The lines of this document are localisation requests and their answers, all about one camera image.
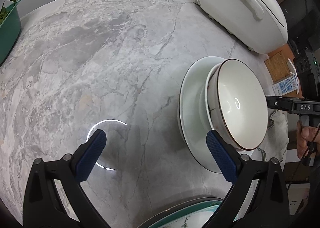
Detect cream bowl red flowers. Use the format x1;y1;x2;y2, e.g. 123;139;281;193
210;59;268;151

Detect large white bowl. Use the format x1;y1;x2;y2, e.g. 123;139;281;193
178;56;225;174

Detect small white bowl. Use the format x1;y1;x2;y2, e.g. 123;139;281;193
201;66;218;130

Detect person's right hand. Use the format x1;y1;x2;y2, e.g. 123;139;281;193
297;121;319;159

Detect blue white small carton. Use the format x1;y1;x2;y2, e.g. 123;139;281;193
272;73;300;96

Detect wooden board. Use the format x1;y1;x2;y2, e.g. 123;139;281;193
265;51;290;83

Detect white dish cloth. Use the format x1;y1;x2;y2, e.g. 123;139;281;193
252;109;289;163

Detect white purple rice cooker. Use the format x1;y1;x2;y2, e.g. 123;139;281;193
196;0;288;54

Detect teal basin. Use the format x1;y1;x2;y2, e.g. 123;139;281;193
0;7;21;64

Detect green leafy vegetables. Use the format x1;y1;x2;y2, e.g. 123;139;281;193
0;0;21;24

